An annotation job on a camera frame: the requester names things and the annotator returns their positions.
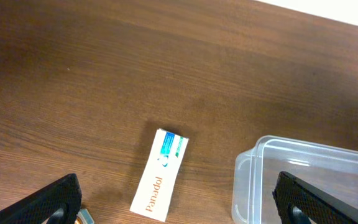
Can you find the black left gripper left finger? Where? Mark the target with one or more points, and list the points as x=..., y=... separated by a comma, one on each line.
x=58, y=202

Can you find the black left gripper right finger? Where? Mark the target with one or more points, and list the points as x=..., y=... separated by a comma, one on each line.
x=300, y=202

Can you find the clear plastic container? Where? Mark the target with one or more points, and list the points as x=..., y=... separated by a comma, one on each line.
x=331, y=169

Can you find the small orange box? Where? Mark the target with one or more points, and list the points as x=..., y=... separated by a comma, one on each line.
x=84, y=217

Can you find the white Panadol box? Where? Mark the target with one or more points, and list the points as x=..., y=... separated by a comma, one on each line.
x=154, y=193

